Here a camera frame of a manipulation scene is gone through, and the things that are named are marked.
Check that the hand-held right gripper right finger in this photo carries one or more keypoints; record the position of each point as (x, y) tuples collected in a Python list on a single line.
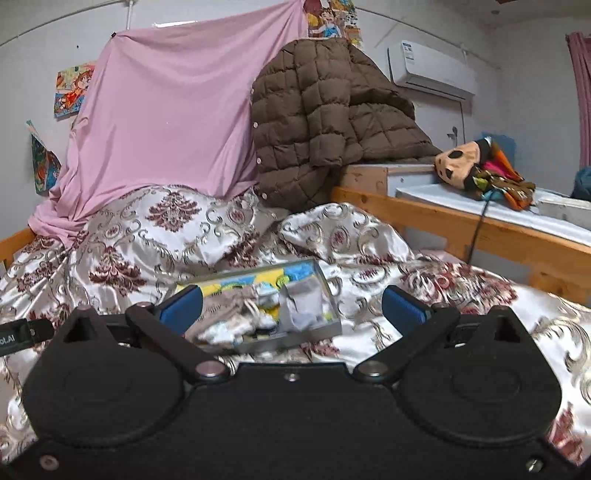
[(404, 307)]

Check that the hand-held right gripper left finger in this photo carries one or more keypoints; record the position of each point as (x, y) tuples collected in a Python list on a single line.
[(182, 307)]

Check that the white sock with blue heel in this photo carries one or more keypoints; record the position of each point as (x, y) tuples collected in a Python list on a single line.
[(226, 332)]

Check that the grey tray with cartoon print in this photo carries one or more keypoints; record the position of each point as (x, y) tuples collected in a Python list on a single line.
[(330, 318)]

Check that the grey sock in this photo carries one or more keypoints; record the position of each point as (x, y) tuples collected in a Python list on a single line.
[(300, 304)]

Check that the floral satin bedspread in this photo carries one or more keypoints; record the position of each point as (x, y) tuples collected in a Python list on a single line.
[(438, 295)]

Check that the floral satin pillow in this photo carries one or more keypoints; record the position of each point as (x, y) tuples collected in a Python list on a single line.
[(171, 212)]

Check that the white foam board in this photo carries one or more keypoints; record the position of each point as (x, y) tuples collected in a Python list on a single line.
[(438, 194)]

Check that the tan spotted plush doll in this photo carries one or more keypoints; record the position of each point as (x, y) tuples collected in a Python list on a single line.
[(457, 161)]

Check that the colourful hanging paper bag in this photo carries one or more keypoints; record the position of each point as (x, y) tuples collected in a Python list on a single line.
[(45, 161)]

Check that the blue cushion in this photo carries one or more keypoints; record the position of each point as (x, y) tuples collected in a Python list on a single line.
[(505, 145)]

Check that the pink hanging cloth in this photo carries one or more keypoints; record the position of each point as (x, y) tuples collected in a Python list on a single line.
[(161, 115)]

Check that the brown quilted jacket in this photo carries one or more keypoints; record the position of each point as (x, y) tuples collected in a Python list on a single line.
[(314, 120)]

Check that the dark teal cloth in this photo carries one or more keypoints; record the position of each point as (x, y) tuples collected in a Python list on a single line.
[(582, 184)]

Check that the white air conditioner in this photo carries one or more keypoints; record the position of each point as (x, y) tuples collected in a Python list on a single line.
[(431, 69)]

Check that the pink curtain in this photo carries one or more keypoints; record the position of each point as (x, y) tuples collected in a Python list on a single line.
[(581, 101)]

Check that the wooden bed frame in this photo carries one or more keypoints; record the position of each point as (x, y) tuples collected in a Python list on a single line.
[(508, 230)]

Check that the colourful cartoon wall poster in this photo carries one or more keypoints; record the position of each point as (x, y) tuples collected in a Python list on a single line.
[(74, 90)]

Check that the large cartoon wall poster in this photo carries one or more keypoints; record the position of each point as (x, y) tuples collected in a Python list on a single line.
[(330, 21)]

